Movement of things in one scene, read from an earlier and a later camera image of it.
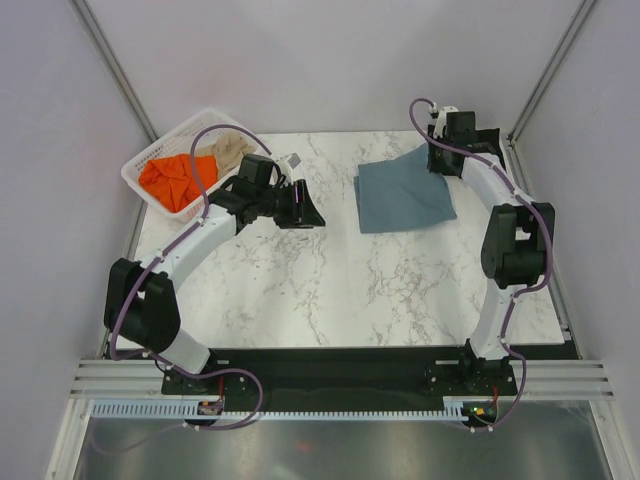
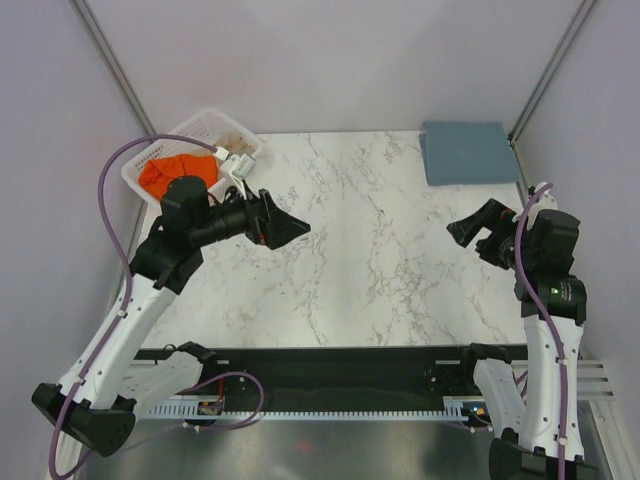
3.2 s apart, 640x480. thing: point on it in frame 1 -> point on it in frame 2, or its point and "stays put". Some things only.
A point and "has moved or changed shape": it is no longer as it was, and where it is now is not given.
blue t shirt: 402,193 has moved or changed shape
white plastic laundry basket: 194,135 stays put
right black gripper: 434,165 -> 496,216
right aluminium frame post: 550,72 stays put
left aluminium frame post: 99,42 stays put
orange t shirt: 171,182 stays put
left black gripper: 302,215 -> 268,225
